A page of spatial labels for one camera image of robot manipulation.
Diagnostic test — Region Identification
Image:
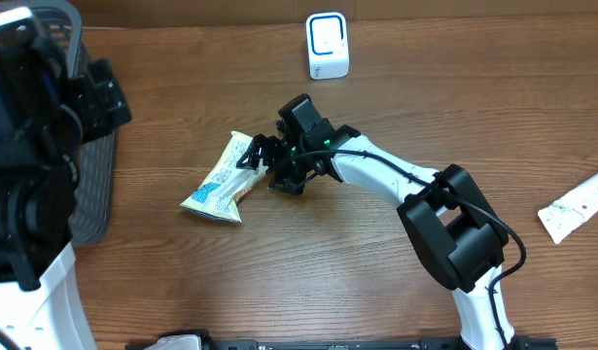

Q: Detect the cream wet wipes pack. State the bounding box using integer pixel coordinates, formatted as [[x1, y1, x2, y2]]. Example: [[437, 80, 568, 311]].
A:
[[180, 131, 267, 223]]

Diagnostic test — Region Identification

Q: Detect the white tube gold cap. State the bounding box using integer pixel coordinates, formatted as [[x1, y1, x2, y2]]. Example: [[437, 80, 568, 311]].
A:
[[538, 173, 598, 245]]

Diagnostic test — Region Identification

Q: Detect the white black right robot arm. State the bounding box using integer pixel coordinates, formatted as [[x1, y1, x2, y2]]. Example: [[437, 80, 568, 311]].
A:
[[236, 125, 516, 349]]

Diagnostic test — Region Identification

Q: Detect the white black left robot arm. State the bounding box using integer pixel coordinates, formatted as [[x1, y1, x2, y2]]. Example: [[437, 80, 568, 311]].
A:
[[0, 1, 131, 349]]

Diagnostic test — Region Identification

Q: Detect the white barcode scanner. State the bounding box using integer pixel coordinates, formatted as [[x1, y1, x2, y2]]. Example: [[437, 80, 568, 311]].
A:
[[305, 12, 350, 80]]

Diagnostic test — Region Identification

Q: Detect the dark grey plastic basket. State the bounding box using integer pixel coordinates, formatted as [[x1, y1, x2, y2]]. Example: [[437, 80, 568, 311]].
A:
[[31, 0, 118, 247]]

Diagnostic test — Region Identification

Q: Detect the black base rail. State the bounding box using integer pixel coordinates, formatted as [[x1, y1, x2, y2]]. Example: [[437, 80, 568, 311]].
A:
[[124, 334, 558, 350]]

